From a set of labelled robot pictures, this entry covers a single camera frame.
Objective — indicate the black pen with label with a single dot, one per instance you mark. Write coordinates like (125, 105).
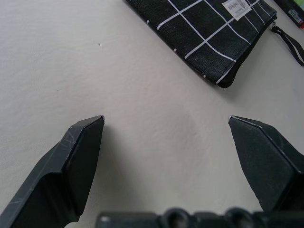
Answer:
(291, 12)

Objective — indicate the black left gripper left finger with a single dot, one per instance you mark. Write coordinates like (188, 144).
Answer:
(59, 175)

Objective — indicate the black grid-pattern zipper pouch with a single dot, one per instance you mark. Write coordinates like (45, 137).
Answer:
(209, 35)

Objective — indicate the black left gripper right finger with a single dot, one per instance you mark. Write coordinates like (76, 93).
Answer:
(268, 166)

